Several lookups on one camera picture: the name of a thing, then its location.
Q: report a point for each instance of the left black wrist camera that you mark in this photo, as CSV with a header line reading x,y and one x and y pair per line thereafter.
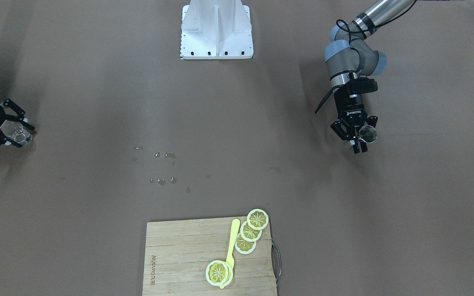
x,y
361,85

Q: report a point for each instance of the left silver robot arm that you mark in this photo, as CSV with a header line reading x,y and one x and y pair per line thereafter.
x,y
352,65

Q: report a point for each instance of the wooden cutting board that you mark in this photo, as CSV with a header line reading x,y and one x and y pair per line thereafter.
x,y
178,252

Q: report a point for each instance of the lemon slice on spoon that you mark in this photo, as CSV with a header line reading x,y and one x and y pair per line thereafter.
x,y
218,273

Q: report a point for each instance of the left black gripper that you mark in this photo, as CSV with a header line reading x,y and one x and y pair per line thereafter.
x,y
351,107

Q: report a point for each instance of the clear glass measuring cup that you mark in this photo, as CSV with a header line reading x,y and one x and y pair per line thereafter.
x,y
16,134

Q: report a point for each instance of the lemon slice outer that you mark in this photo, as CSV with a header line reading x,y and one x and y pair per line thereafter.
x,y
257,219

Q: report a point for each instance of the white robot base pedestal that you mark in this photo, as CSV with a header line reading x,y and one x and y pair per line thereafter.
x,y
216,30

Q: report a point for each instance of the lemon slice middle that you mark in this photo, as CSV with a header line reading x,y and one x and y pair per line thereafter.
x,y
249,234

